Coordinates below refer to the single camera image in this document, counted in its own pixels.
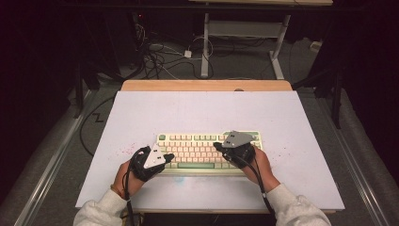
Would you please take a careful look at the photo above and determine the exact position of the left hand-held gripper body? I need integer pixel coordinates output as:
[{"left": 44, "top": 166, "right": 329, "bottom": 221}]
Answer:
[{"left": 129, "top": 143, "right": 169, "bottom": 183}]

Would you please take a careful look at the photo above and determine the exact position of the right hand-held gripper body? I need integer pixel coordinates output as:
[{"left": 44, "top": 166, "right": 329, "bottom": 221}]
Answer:
[{"left": 218, "top": 130, "right": 257, "bottom": 166}]

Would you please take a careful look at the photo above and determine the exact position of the cream and green keyboard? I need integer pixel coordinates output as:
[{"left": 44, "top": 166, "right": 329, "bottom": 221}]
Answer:
[{"left": 155, "top": 130, "right": 263, "bottom": 177}]

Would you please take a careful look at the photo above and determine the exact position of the person's left hand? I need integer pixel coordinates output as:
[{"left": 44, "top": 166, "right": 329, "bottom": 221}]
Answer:
[{"left": 111, "top": 157, "right": 149, "bottom": 200}]

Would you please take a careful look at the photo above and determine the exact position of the person's right hand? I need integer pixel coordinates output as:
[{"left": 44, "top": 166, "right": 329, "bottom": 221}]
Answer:
[{"left": 240, "top": 146, "right": 281, "bottom": 193}]

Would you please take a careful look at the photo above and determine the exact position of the white table mat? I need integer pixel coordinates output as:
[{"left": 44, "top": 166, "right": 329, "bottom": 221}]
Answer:
[{"left": 74, "top": 90, "right": 345, "bottom": 211}]

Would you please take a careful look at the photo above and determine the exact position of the wooden table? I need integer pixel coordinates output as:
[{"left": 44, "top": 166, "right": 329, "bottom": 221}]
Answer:
[{"left": 120, "top": 79, "right": 337, "bottom": 216}]

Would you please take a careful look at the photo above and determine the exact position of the black metal stand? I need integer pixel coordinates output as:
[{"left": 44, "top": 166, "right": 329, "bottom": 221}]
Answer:
[
  {"left": 291, "top": 65, "right": 345, "bottom": 130},
  {"left": 72, "top": 60, "right": 92, "bottom": 120}
]

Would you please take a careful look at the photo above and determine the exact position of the white power strip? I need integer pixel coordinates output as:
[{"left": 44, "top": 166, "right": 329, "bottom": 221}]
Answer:
[{"left": 309, "top": 40, "right": 324, "bottom": 53}]

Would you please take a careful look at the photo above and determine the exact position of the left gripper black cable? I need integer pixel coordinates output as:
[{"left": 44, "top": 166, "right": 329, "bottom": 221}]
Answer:
[{"left": 122, "top": 150, "right": 146, "bottom": 226}]

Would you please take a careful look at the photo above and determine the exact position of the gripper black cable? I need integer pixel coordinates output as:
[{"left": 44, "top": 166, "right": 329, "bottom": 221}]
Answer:
[
  {"left": 230, "top": 153, "right": 278, "bottom": 218},
  {"left": 122, "top": 150, "right": 146, "bottom": 226}
]

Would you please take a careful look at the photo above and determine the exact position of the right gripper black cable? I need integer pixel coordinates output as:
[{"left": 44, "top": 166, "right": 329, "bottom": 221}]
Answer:
[{"left": 230, "top": 153, "right": 278, "bottom": 218}]

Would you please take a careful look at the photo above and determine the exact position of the black floor cable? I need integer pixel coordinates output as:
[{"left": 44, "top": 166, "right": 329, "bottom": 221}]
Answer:
[{"left": 78, "top": 95, "right": 116, "bottom": 157}]

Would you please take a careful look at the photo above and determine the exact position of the tangle of black floor cables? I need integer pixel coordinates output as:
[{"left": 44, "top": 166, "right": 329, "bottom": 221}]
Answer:
[{"left": 133, "top": 23, "right": 215, "bottom": 81}]

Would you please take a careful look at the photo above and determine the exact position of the aluminium floor rail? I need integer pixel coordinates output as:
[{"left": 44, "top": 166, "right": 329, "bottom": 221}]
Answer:
[
  {"left": 312, "top": 93, "right": 391, "bottom": 226},
  {"left": 16, "top": 89, "right": 97, "bottom": 226}
]

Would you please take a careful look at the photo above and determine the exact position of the white metal desk frame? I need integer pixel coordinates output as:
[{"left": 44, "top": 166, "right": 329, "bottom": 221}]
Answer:
[{"left": 188, "top": 0, "right": 334, "bottom": 80}]

